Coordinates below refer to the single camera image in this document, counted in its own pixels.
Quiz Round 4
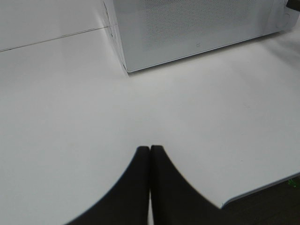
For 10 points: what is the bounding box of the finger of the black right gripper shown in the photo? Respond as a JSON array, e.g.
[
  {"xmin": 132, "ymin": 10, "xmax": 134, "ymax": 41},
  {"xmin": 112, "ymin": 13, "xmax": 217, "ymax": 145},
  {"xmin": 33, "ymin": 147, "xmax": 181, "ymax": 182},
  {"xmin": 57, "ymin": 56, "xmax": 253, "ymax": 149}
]
[{"xmin": 286, "ymin": 0, "xmax": 300, "ymax": 11}]

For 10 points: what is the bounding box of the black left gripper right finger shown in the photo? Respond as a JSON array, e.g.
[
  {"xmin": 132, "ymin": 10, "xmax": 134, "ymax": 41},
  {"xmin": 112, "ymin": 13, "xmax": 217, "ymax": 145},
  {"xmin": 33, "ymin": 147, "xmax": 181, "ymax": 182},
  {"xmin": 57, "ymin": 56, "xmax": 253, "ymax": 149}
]
[{"xmin": 150, "ymin": 145, "xmax": 223, "ymax": 225}]

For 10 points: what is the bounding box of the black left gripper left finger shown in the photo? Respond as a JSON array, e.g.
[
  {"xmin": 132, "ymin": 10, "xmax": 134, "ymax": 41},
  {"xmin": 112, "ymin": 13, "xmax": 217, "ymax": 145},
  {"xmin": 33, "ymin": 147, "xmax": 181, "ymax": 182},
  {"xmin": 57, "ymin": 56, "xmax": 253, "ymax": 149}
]
[{"xmin": 68, "ymin": 146, "xmax": 150, "ymax": 225}]

